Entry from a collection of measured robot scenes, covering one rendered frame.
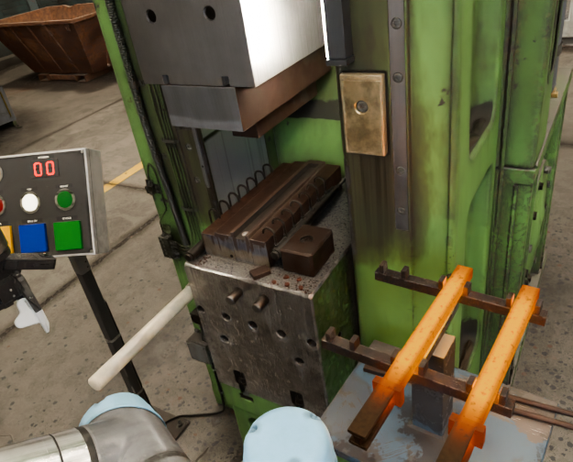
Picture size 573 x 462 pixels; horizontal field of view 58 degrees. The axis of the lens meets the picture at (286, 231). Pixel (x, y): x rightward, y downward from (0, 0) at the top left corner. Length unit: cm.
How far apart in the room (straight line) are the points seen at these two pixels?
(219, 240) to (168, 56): 46
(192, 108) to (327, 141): 56
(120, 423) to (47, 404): 203
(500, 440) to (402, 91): 69
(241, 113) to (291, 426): 75
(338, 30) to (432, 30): 17
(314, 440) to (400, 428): 67
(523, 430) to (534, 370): 117
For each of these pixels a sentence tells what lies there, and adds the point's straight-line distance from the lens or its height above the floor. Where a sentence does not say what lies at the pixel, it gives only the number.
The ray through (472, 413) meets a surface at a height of 104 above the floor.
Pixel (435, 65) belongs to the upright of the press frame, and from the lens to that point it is 104.
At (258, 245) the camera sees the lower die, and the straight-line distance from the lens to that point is 125.
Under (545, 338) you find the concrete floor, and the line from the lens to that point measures 244.
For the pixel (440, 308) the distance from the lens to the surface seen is 94.
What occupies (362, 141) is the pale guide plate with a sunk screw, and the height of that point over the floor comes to 122.
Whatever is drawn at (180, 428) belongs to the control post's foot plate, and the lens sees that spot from 219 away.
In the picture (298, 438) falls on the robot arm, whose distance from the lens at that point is 46.
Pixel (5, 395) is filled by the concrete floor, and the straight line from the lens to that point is 272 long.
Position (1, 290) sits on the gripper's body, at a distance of 125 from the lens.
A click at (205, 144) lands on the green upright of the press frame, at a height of 115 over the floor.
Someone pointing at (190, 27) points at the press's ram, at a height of 148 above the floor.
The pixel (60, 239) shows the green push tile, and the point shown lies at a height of 100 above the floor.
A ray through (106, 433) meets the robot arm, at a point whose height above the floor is 128.
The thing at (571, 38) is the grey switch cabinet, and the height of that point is 8.
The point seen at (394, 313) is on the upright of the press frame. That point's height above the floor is 74.
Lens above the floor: 166
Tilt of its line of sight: 32 degrees down
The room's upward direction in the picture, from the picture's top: 10 degrees counter-clockwise
